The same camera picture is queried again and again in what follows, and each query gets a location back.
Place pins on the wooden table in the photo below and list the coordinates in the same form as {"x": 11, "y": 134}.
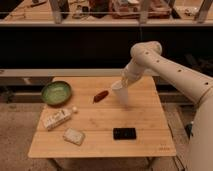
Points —
{"x": 99, "y": 150}

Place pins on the white sponge block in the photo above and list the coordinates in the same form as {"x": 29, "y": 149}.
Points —
{"x": 74, "y": 136}

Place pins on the black rectangular phone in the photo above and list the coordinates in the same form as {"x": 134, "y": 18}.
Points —
{"x": 124, "y": 133}

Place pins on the red sausage toy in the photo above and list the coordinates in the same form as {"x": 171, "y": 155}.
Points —
{"x": 100, "y": 96}

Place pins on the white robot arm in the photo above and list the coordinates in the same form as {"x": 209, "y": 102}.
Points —
{"x": 194, "y": 85}

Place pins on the white carton box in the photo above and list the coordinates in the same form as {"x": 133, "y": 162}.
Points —
{"x": 56, "y": 119}

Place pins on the wooden shelf with clutter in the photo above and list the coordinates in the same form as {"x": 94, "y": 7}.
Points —
{"x": 93, "y": 13}

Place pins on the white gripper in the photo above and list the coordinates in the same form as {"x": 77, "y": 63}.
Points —
{"x": 131, "y": 74}

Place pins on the green ceramic bowl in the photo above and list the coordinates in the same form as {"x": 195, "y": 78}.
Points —
{"x": 56, "y": 93}

